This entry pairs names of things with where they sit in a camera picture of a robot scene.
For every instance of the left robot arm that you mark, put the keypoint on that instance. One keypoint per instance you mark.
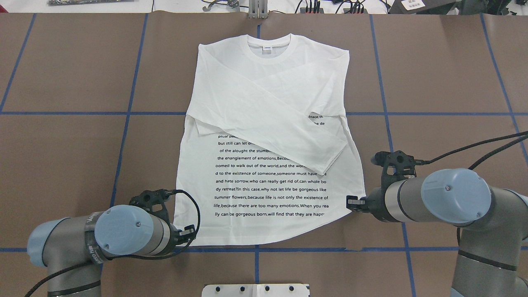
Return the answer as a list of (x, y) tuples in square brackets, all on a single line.
[(73, 249)]

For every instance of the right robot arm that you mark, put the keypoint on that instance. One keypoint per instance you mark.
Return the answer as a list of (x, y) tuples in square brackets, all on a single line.
[(493, 223)]

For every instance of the grey aluminium frame post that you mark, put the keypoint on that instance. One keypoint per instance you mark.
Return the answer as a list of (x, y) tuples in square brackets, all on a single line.
[(258, 9)]

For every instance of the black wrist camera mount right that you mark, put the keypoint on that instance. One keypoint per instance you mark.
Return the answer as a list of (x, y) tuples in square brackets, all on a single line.
[(396, 166)]

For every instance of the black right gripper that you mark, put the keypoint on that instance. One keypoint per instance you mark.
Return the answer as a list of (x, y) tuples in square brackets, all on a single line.
[(375, 202)]

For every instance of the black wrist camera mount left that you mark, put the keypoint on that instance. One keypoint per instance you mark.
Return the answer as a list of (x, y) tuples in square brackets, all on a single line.
[(153, 202)]

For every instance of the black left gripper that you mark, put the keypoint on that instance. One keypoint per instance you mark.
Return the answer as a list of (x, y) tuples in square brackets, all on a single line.
[(178, 236)]

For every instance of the white long-sleeve printed shirt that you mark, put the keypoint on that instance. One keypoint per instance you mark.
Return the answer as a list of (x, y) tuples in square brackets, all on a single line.
[(267, 151)]

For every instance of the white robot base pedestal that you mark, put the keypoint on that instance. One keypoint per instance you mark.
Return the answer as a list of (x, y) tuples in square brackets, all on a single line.
[(257, 290)]

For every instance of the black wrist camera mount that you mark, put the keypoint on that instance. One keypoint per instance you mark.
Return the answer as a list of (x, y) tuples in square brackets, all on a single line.
[(153, 202), (396, 166)]

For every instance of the dark device with label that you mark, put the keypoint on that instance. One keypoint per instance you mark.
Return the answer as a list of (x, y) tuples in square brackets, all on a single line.
[(425, 7)]

